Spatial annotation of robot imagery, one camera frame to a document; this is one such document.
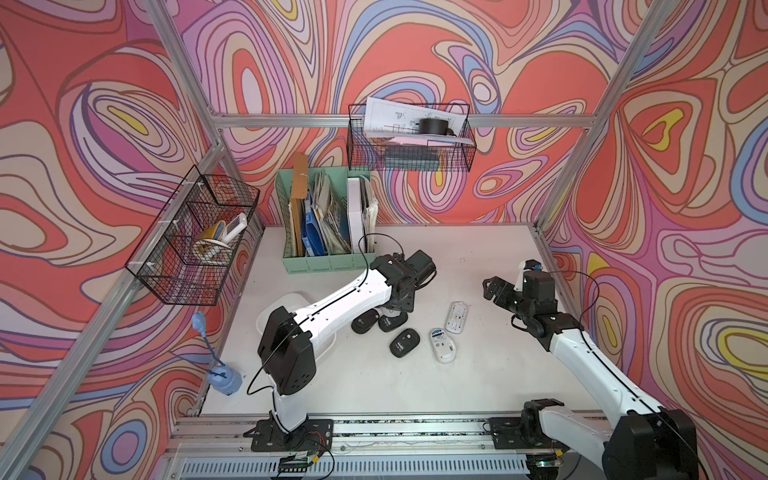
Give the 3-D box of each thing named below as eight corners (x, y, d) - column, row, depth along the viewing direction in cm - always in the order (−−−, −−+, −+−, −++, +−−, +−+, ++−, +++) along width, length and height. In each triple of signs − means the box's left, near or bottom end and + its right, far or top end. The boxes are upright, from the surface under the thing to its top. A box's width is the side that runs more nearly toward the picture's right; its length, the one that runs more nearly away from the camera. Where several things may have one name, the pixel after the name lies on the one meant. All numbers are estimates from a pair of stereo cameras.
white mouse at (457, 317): (444, 330, 93) (445, 327, 91) (448, 302, 100) (450, 298, 98) (464, 335, 92) (465, 332, 90) (467, 307, 99) (469, 303, 97)
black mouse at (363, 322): (354, 335, 92) (351, 322, 86) (351, 326, 95) (348, 312, 88) (380, 327, 94) (379, 313, 87) (376, 317, 96) (375, 303, 90)
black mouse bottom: (386, 349, 89) (386, 345, 87) (408, 327, 94) (409, 324, 92) (400, 362, 87) (401, 359, 85) (422, 340, 91) (423, 336, 89)
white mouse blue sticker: (431, 363, 87) (432, 359, 84) (428, 333, 93) (429, 328, 90) (456, 363, 87) (458, 359, 84) (451, 333, 93) (453, 328, 90)
